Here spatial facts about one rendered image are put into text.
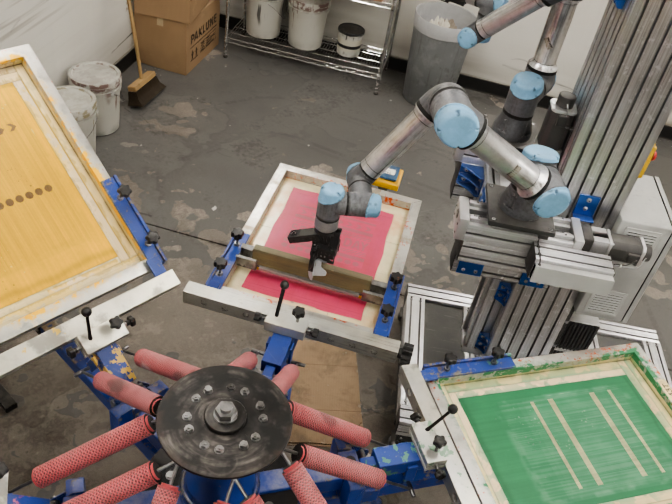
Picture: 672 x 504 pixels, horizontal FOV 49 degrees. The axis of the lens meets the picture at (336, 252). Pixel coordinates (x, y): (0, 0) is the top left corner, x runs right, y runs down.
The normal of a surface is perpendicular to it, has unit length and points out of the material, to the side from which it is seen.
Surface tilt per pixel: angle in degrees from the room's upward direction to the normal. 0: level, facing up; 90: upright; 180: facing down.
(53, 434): 0
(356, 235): 0
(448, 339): 0
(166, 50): 90
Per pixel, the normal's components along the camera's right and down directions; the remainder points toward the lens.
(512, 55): -0.24, 0.61
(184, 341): 0.15, -0.75
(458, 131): -0.04, 0.59
